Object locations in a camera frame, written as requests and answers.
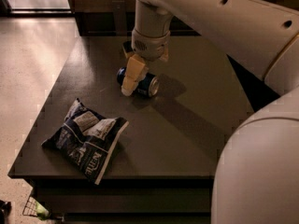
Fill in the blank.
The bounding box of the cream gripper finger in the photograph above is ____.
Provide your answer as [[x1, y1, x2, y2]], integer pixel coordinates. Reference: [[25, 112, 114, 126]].
[[121, 54, 149, 96], [159, 46, 169, 63]]

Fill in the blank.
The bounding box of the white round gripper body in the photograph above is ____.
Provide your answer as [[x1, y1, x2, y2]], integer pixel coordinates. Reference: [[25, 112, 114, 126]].
[[131, 30, 170, 62]]

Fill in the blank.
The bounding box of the blue pepsi can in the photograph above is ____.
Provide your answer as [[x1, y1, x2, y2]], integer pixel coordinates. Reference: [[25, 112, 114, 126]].
[[117, 67, 159, 97]]

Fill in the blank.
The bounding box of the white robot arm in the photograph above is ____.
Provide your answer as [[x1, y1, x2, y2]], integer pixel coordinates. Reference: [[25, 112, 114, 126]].
[[133, 0, 299, 224]]

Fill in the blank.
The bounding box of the green yellow sponge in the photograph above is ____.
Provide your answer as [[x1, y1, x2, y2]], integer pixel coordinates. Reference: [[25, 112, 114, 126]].
[[122, 41, 134, 59]]

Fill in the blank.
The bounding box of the blue white snack bag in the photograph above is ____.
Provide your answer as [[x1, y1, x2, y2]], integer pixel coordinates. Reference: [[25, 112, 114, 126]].
[[41, 98, 129, 185]]

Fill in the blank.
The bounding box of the dark grey drawer cabinet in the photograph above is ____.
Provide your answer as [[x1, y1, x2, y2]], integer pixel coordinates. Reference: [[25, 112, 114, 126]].
[[9, 36, 251, 224]]

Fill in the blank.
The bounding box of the left metal shelf bracket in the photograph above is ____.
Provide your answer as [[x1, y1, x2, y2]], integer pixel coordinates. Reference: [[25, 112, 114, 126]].
[[112, 0, 127, 36]]

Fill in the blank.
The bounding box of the dark wooden wall shelf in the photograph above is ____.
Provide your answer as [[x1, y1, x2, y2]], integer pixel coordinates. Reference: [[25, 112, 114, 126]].
[[64, 0, 200, 37]]

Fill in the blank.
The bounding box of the wire basket with green item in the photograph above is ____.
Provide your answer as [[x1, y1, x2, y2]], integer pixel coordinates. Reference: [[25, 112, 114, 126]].
[[22, 194, 50, 220]]

